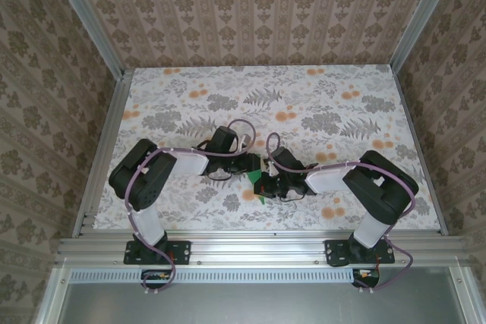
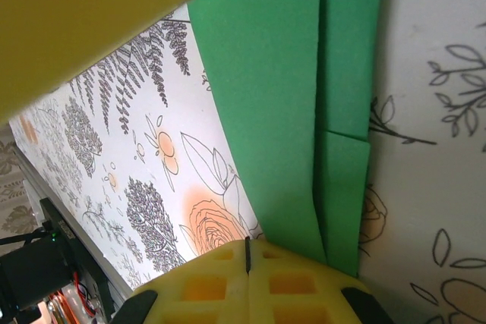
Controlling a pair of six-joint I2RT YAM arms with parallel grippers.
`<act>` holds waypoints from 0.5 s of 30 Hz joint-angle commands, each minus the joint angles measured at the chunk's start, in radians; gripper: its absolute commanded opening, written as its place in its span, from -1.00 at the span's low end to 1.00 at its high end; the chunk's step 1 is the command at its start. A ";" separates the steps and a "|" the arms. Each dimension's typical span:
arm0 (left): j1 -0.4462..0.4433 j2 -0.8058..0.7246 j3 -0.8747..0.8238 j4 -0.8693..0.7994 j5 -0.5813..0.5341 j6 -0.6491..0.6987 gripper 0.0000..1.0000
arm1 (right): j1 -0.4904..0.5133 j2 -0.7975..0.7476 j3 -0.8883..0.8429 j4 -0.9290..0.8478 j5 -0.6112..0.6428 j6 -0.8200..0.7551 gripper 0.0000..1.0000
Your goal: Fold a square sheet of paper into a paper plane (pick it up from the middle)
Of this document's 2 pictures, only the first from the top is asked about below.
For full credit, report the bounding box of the green paper sheet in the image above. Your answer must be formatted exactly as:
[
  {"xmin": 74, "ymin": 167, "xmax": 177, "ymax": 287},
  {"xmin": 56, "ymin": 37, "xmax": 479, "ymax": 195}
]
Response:
[{"xmin": 246, "ymin": 153, "xmax": 267, "ymax": 206}]

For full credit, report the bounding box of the floral tablecloth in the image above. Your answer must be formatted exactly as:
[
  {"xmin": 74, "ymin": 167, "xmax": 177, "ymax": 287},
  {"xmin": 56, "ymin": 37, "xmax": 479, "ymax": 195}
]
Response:
[{"xmin": 93, "ymin": 66, "xmax": 443, "ymax": 232}]

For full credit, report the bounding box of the wide aluminium mounting beam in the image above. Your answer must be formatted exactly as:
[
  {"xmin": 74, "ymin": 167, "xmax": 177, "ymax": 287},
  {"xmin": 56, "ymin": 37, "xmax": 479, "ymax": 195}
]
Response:
[{"xmin": 55, "ymin": 236, "xmax": 472, "ymax": 266}]

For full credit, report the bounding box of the grey metal panel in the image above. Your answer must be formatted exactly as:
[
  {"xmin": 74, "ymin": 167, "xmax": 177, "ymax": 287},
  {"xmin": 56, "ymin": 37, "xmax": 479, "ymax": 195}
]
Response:
[{"xmin": 36, "ymin": 266, "xmax": 483, "ymax": 324}]

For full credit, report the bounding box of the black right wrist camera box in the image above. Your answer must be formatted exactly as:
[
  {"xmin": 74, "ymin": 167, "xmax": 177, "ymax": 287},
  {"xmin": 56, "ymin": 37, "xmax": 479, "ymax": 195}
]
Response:
[{"xmin": 271, "ymin": 146, "xmax": 303, "ymax": 174}]

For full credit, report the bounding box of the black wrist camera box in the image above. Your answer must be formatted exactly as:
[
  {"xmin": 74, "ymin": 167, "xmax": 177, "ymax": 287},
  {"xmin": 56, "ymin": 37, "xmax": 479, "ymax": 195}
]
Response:
[
  {"xmin": 271, "ymin": 146, "xmax": 303, "ymax": 174},
  {"xmin": 210, "ymin": 125, "xmax": 239, "ymax": 153}
]

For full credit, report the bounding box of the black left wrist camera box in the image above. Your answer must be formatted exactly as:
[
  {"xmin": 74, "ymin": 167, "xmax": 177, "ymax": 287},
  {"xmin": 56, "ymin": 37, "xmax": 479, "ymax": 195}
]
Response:
[{"xmin": 210, "ymin": 125, "xmax": 239, "ymax": 153}]

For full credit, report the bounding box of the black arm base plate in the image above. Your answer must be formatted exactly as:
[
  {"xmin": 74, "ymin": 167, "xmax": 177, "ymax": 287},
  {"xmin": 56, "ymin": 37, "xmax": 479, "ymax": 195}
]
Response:
[
  {"xmin": 325, "ymin": 239, "xmax": 396, "ymax": 266},
  {"xmin": 124, "ymin": 239, "xmax": 191, "ymax": 265}
]

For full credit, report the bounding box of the slotted grey cable duct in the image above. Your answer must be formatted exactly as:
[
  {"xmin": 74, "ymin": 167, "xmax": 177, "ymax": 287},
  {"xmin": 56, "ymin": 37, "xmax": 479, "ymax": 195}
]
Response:
[{"xmin": 70, "ymin": 267, "xmax": 360, "ymax": 284}]

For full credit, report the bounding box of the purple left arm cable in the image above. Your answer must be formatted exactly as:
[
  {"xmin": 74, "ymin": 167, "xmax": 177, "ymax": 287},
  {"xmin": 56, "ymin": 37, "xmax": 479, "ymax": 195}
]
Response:
[{"xmin": 125, "ymin": 118, "xmax": 256, "ymax": 297}]

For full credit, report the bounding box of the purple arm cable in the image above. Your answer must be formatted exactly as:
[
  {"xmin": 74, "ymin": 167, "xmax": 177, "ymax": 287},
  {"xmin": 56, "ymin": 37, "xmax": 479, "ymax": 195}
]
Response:
[
  {"xmin": 266, "ymin": 132, "xmax": 418, "ymax": 295},
  {"xmin": 125, "ymin": 118, "xmax": 256, "ymax": 297}
]

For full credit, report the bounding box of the black cable outlet bracket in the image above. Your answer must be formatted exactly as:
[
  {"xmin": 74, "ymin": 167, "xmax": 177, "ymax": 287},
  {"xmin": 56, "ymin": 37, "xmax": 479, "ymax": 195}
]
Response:
[
  {"xmin": 140, "ymin": 269, "xmax": 172, "ymax": 290},
  {"xmin": 352, "ymin": 267, "xmax": 381, "ymax": 289}
]

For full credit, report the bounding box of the aluminium side rail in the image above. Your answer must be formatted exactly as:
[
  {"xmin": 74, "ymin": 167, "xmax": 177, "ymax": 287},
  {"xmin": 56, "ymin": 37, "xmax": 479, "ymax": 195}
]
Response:
[
  {"xmin": 393, "ymin": 69, "xmax": 449, "ymax": 236},
  {"xmin": 71, "ymin": 69, "xmax": 134, "ymax": 237}
]

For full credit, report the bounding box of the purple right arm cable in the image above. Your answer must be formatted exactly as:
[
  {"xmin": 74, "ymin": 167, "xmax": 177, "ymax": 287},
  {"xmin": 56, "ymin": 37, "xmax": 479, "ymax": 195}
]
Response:
[{"xmin": 266, "ymin": 132, "xmax": 418, "ymax": 295}]

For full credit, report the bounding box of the aluminium frame post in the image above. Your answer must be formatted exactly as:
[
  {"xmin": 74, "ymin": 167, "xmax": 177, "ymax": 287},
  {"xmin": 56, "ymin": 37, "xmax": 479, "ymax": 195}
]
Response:
[
  {"xmin": 390, "ymin": 0, "xmax": 455, "ymax": 71},
  {"xmin": 47, "ymin": 0, "xmax": 126, "ymax": 78}
]

